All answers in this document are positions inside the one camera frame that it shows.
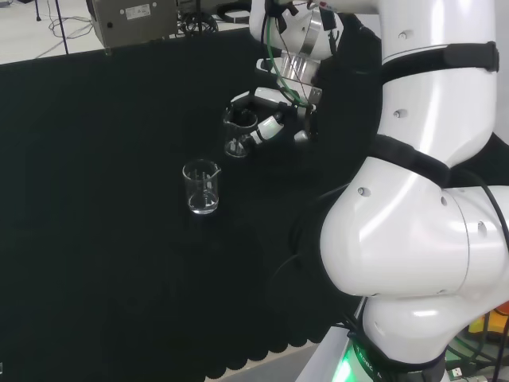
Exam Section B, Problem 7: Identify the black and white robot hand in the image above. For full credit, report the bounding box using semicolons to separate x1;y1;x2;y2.
228;87;320;160

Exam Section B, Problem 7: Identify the small clear glass beaker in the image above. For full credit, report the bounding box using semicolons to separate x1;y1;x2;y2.
222;105;258;159

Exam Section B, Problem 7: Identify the clear glass beaker with markings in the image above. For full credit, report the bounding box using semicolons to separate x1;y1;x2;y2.
181;158;222;216

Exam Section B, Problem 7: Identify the grey metal box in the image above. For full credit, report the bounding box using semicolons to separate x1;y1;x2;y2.
85;0;179;52

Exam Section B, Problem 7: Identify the black bench cloth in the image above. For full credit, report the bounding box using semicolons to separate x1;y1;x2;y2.
0;24;383;380

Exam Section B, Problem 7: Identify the black tripod leg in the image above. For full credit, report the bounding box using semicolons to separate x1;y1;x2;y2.
53;0;71;55

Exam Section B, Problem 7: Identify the yellow stop button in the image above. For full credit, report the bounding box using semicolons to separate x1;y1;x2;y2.
468;306;509;344

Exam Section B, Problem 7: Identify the green cable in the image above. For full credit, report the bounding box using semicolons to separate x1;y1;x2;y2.
264;3;316;111

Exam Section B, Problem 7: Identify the black floor cable coil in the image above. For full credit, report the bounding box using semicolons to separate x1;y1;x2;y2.
176;0;252;37

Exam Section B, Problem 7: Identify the thin grey floor cable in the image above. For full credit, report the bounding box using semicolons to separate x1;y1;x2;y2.
36;0;99;57

